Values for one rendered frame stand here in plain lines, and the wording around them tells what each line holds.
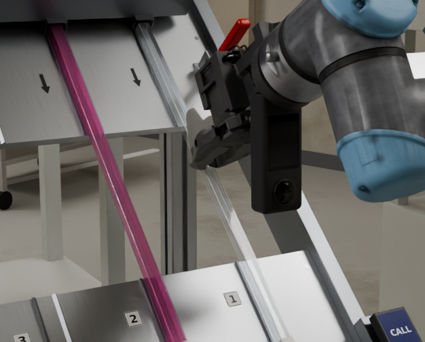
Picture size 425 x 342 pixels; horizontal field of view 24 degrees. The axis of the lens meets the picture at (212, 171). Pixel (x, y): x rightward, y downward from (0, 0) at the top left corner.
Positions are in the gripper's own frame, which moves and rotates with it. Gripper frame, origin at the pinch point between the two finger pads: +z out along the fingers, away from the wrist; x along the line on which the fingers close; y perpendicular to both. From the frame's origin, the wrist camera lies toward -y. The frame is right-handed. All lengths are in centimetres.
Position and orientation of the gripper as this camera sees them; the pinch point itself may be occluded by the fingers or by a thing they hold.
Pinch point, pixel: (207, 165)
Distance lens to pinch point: 107.7
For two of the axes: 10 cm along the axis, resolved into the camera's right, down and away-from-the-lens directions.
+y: -2.6, -9.3, 2.6
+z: -4.2, 3.5, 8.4
